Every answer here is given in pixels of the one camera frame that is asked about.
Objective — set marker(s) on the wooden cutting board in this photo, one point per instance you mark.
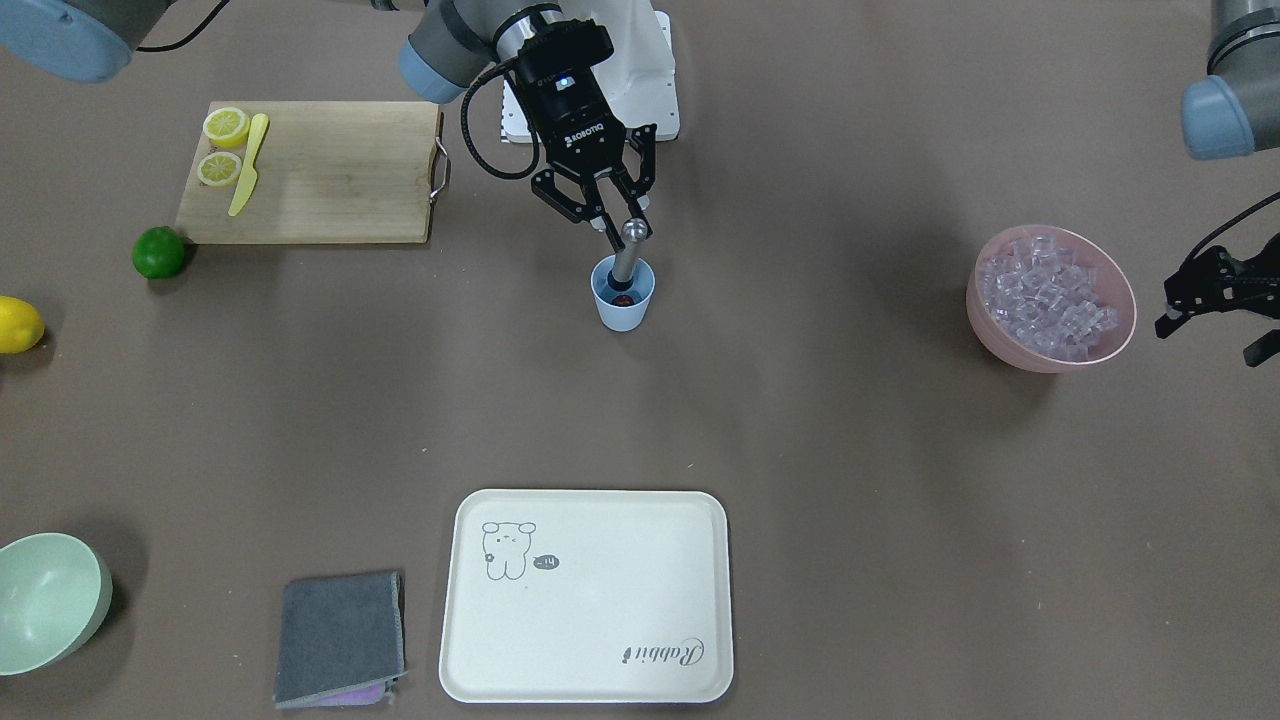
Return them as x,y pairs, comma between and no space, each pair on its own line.
329,172

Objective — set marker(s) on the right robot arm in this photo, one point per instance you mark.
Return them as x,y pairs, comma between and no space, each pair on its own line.
443,58

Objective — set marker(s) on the lemon slice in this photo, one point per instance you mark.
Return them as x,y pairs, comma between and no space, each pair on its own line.
227,128
219,169

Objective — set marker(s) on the pink bowl of ice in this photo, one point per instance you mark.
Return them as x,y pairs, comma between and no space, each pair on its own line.
1046,300

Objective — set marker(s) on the beige rabbit tray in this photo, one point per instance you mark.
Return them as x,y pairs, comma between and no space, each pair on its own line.
595,596

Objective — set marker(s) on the light blue cup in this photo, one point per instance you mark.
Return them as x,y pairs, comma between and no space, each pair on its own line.
622,319

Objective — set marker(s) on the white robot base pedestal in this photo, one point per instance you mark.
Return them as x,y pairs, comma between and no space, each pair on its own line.
637,82

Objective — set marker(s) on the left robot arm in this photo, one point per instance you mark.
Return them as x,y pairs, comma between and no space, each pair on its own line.
1230,113

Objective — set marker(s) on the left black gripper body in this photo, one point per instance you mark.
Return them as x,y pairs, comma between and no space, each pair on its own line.
1216,287

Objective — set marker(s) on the steel muddler black tip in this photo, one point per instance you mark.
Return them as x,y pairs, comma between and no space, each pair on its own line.
620,277

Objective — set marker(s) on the green lime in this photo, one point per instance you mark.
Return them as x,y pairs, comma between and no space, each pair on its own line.
159,253

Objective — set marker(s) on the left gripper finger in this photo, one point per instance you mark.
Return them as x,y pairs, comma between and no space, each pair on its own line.
1170,322
1263,349

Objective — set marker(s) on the grey folded cloth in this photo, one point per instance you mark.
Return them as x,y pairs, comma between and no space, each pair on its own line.
341,641

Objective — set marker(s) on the yellow plastic knife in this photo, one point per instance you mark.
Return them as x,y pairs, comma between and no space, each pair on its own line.
247,180

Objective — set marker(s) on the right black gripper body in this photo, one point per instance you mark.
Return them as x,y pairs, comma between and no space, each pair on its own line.
574,118

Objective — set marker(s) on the light green bowl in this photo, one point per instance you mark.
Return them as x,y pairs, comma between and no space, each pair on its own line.
55,593

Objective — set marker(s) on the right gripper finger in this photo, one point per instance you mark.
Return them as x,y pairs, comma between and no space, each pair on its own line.
637,201
600,220

